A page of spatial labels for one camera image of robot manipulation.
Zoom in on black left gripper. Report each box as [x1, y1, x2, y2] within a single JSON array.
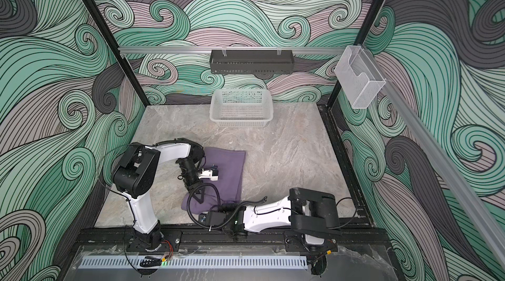
[[179, 160, 206, 204]]

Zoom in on purple long pants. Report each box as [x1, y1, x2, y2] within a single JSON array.
[[190, 147, 247, 215]]

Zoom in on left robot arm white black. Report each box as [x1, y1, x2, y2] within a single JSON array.
[[113, 138, 205, 252]]

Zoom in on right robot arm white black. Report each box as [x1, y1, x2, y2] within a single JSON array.
[[187, 188, 341, 249]]

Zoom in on white perforated plastic basket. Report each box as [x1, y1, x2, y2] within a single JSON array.
[[209, 89, 274, 128]]

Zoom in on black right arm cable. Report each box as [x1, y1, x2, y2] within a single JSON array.
[[186, 183, 269, 227]]

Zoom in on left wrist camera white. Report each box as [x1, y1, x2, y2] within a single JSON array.
[[197, 166, 219, 182]]

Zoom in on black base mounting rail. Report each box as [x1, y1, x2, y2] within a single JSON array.
[[74, 224, 392, 254]]

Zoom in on white slotted cable duct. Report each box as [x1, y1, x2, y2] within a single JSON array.
[[77, 255, 309, 270]]

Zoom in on black wall-mounted tray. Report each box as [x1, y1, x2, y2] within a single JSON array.
[[209, 50, 295, 75]]

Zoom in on aluminium back rail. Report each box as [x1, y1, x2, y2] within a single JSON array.
[[118, 46, 345, 56]]

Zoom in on aluminium rail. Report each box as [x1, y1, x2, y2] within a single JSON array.
[[118, 46, 345, 56], [363, 48, 504, 267]]

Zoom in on clear acrylic wall holder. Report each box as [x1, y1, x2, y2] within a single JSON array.
[[335, 46, 386, 109]]

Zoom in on aluminium right rail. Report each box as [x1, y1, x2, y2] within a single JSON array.
[[363, 48, 504, 267]]

